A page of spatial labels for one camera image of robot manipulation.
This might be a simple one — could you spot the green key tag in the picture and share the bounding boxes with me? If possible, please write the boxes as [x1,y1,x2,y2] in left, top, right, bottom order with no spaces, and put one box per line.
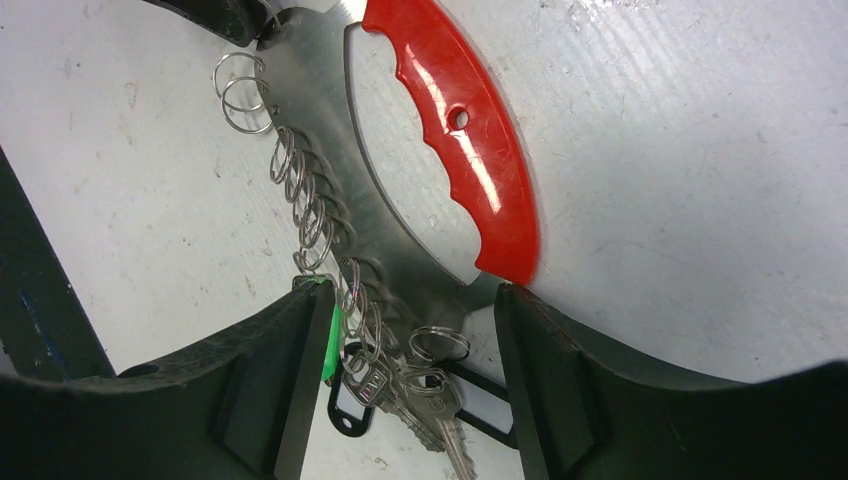
[292,273,343,382]

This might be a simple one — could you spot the steel key holder red handle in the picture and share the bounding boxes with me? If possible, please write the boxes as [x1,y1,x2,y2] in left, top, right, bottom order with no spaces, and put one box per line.
[251,1,540,346]

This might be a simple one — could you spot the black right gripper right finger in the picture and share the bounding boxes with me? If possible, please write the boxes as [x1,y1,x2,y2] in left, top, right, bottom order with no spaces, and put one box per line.
[494,284,847,479]

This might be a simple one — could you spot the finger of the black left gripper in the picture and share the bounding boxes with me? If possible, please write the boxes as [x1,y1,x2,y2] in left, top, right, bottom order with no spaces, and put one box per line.
[145,0,280,47]

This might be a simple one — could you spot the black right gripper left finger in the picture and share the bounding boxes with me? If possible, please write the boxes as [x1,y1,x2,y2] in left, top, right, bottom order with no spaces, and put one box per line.
[1,277,335,479]

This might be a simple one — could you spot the black mounting base plate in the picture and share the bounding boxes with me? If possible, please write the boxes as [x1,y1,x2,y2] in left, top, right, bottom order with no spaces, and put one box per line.
[1,155,115,381]

